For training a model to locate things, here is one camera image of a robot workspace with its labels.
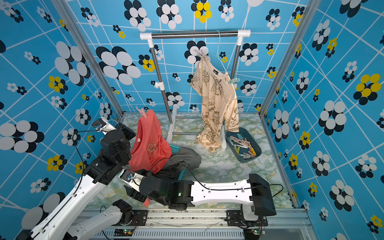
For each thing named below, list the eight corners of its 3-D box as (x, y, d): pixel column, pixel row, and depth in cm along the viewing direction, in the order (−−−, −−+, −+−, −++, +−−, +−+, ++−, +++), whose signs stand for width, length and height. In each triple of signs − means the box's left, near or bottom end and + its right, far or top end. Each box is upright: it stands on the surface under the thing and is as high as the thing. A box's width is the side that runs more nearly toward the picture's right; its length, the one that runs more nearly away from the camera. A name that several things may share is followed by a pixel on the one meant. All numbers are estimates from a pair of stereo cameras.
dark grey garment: (165, 193, 83) (161, 186, 73) (155, 176, 89) (150, 167, 79) (201, 167, 93) (201, 157, 83) (189, 153, 99) (189, 142, 89)
